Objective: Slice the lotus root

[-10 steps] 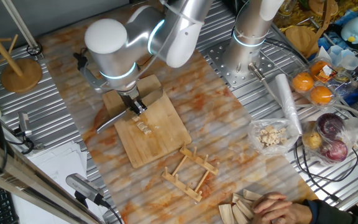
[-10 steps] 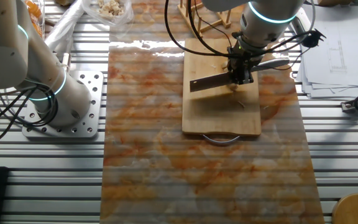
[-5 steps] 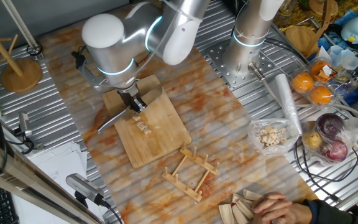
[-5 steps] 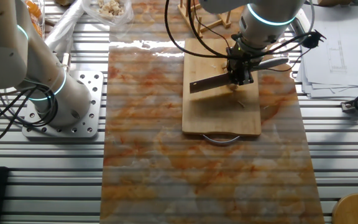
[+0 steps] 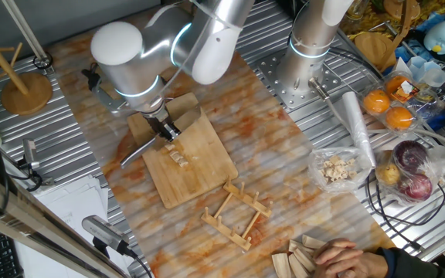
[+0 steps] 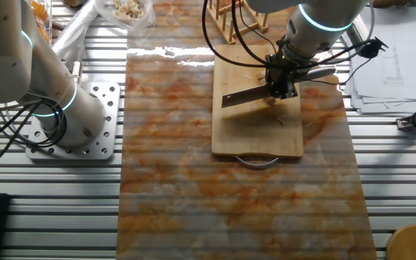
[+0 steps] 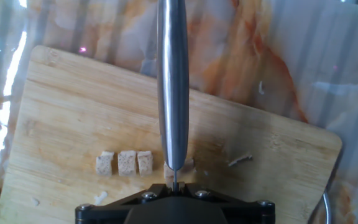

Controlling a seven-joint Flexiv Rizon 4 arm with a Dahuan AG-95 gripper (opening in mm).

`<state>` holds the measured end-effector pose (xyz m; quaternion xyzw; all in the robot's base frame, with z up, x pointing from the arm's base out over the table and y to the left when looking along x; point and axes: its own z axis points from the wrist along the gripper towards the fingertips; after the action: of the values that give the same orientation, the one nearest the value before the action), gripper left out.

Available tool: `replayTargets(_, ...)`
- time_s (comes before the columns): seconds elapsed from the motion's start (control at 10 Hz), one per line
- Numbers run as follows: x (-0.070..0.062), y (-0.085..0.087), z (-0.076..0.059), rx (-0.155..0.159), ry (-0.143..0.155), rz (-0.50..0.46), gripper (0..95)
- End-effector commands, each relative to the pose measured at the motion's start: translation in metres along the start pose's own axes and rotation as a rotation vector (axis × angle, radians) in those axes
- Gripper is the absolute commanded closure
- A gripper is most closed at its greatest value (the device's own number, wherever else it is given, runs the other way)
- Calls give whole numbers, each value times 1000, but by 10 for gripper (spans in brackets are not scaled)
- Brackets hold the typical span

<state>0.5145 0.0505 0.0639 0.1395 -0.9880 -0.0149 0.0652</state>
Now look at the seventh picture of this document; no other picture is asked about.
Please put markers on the thin lotus peel scrap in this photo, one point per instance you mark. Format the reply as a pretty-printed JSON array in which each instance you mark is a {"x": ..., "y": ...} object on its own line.
[
  {"x": 100, "y": 197},
  {"x": 261, "y": 88},
  {"x": 239, "y": 160}
]

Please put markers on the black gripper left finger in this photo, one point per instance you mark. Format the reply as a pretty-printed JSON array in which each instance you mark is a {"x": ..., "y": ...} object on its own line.
[{"x": 104, "y": 214}]

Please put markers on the wooden cutting board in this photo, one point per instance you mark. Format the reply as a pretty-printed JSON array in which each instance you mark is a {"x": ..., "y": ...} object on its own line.
[{"x": 89, "y": 118}]

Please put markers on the orange marble pattern mat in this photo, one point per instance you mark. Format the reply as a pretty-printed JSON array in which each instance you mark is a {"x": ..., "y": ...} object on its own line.
[{"x": 291, "y": 46}]

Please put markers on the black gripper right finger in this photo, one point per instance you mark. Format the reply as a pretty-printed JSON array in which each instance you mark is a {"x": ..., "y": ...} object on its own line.
[{"x": 247, "y": 214}]

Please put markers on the steel cleaver knife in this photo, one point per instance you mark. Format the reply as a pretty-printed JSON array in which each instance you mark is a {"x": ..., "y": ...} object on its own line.
[{"x": 172, "y": 93}]

